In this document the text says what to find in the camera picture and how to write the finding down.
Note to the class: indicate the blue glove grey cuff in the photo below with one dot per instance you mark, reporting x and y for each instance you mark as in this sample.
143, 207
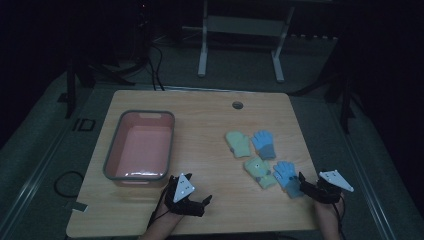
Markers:
286, 176
264, 143

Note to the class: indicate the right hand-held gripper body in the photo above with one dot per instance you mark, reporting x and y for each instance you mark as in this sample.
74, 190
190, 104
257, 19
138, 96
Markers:
330, 186

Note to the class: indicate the plain green mitten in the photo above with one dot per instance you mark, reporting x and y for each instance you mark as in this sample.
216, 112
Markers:
238, 144

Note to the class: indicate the black floor bracket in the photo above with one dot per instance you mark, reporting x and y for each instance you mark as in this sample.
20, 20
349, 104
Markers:
84, 124

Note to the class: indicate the grey round table grommet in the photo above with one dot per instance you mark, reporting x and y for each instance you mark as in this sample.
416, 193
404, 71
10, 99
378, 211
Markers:
237, 105

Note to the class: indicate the black metal stand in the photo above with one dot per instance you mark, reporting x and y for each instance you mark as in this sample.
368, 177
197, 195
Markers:
346, 106

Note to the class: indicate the person's left hand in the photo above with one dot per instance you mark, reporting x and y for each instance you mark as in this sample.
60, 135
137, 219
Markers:
168, 213

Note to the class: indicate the pink plastic basin grey rim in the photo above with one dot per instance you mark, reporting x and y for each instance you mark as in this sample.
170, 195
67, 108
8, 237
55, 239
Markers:
143, 150

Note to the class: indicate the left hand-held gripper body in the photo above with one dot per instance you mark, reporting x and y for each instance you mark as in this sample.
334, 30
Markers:
182, 188

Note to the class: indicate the black tripod stand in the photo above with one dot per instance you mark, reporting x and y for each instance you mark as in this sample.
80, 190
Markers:
70, 90

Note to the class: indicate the person's right hand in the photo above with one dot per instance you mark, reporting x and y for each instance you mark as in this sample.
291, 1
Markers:
328, 210

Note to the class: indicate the grey tape piece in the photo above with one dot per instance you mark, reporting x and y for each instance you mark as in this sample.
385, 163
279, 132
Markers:
80, 207

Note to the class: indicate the white metal stand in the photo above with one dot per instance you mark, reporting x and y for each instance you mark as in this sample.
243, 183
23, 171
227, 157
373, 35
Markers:
202, 50

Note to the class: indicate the green mitten with face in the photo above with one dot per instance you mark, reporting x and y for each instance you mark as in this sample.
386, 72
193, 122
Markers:
260, 171

